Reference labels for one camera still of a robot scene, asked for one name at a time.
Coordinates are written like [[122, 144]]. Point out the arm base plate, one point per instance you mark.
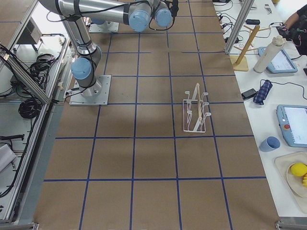
[[95, 95], [105, 28]]

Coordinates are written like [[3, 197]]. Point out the blue plaid folded umbrella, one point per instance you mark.
[[262, 93]]

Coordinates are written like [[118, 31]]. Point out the white cylinder bottle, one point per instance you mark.
[[270, 52]]

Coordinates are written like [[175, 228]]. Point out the aluminium frame post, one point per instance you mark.
[[238, 25]]

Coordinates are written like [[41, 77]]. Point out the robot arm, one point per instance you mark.
[[101, 23], [137, 15]]

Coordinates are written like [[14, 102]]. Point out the blue cup on desk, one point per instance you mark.
[[269, 144]]

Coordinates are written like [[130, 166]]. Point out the cream tray on desk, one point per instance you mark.
[[295, 183]]

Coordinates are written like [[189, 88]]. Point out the blue teach pendant tablet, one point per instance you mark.
[[281, 63]]

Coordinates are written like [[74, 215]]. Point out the white wire cup rack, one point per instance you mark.
[[194, 111]]

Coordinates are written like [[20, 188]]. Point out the wooden stand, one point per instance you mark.
[[239, 62]]

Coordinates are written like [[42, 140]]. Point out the black power adapter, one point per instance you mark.
[[248, 94]]

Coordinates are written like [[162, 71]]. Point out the yellow toy lemon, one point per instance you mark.
[[298, 169]]

